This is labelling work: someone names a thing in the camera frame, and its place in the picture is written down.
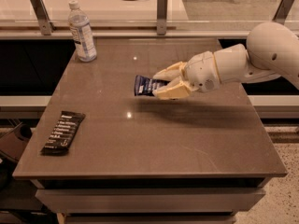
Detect clear plastic water bottle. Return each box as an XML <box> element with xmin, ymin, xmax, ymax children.
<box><xmin>68</xmin><ymin>0</ymin><xmax>97</xmax><ymax>62</ymax></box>

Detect left metal glass bracket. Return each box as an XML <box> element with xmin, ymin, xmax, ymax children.
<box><xmin>30</xmin><ymin>0</ymin><xmax>54</xmax><ymax>35</ymax></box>

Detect grey drawer front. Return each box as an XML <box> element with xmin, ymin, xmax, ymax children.
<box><xmin>36</xmin><ymin>188</ymin><xmax>265</xmax><ymax>214</ymax></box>

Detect black rxbar chocolate wrapper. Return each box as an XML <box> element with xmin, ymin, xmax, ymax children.
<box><xmin>40</xmin><ymin>111</ymin><xmax>85</xmax><ymax>156</ymax></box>

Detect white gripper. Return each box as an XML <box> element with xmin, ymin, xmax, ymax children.
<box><xmin>153</xmin><ymin>51</ymin><xmax>221</xmax><ymax>100</ymax></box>

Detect right metal glass bracket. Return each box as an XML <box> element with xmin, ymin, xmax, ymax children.
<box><xmin>272</xmin><ymin>0</ymin><xmax>295</xmax><ymax>24</ymax></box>

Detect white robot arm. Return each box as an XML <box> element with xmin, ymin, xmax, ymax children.
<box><xmin>153</xmin><ymin>22</ymin><xmax>299</xmax><ymax>100</ymax></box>

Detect middle metal glass bracket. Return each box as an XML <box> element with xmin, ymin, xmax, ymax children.
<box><xmin>156</xmin><ymin>0</ymin><xmax>168</xmax><ymax>35</ymax></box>

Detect dark chair at left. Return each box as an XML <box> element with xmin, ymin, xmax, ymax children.
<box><xmin>0</xmin><ymin>123</ymin><xmax>32</xmax><ymax>189</ymax></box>

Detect metal glass bracket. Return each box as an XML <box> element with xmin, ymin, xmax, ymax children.
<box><xmin>156</xmin><ymin>0</ymin><xmax>168</xmax><ymax>35</ymax></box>
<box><xmin>272</xmin><ymin>0</ymin><xmax>295</xmax><ymax>24</ymax></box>
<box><xmin>30</xmin><ymin>0</ymin><xmax>54</xmax><ymax>35</ymax></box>

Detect blue rxbar blueberry wrapper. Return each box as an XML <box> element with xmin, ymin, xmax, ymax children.
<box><xmin>134</xmin><ymin>75</ymin><xmax>168</xmax><ymax>96</ymax></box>

